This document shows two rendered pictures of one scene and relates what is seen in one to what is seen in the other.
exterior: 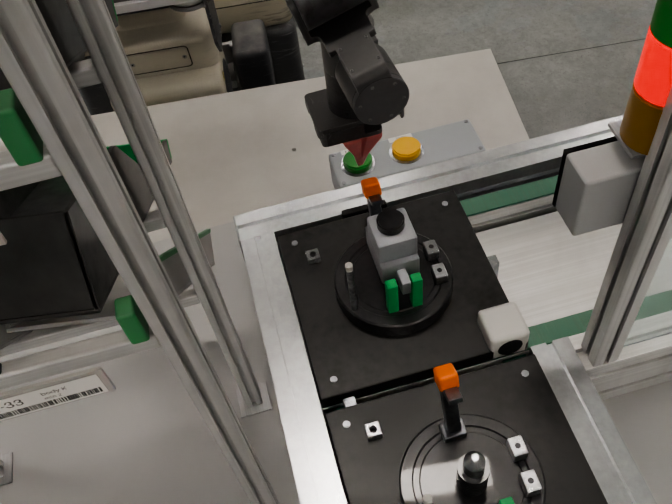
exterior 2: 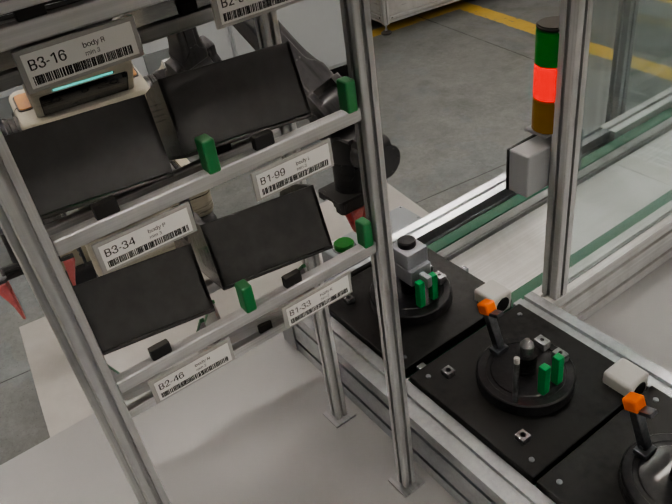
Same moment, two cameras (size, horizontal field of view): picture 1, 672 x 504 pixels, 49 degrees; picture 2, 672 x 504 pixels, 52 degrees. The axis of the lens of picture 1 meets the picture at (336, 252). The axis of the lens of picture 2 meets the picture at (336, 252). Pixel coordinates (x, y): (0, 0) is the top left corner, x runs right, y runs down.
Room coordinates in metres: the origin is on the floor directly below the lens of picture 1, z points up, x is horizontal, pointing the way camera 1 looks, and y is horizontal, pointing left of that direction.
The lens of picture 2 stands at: (-0.30, 0.41, 1.76)
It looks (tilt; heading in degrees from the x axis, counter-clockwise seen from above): 36 degrees down; 336
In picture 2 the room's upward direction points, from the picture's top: 9 degrees counter-clockwise
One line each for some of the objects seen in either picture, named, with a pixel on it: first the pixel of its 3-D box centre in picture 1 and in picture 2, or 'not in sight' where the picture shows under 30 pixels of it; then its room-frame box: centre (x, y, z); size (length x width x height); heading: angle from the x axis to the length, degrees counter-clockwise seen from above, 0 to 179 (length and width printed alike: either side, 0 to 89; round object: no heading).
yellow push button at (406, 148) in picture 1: (406, 150); not in sight; (0.71, -0.12, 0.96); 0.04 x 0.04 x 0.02
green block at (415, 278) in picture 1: (416, 289); (433, 286); (0.45, -0.08, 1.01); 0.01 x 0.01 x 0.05; 7
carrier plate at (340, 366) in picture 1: (393, 289); (411, 302); (0.49, -0.06, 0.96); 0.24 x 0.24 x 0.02; 7
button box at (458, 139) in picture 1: (406, 166); (373, 243); (0.71, -0.12, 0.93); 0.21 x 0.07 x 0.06; 97
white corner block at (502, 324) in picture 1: (502, 330); (492, 298); (0.41, -0.17, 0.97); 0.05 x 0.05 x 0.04; 7
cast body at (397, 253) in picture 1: (394, 245); (411, 259); (0.48, -0.06, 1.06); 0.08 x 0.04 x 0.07; 8
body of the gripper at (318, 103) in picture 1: (352, 88); (350, 176); (0.63, -0.05, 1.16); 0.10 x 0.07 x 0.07; 98
